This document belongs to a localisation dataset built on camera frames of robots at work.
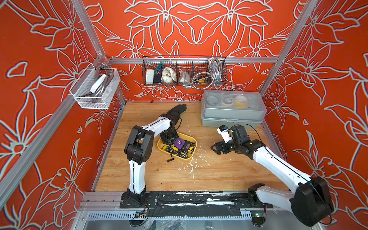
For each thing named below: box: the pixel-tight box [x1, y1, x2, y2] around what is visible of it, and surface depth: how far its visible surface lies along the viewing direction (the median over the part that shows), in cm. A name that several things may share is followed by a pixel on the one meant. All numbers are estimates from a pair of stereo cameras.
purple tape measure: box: [174, 138, 186, 150], surface depth 94 cm
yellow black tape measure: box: [161, 144, 179, 154], surface depth 92 cm
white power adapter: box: [90, 73, 107, 94], surface depth 71 cm
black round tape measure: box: [178, 149, 189, 159], surface depth 89 cm
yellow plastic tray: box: [157, 132, 198, 161], surface depth 92 cm
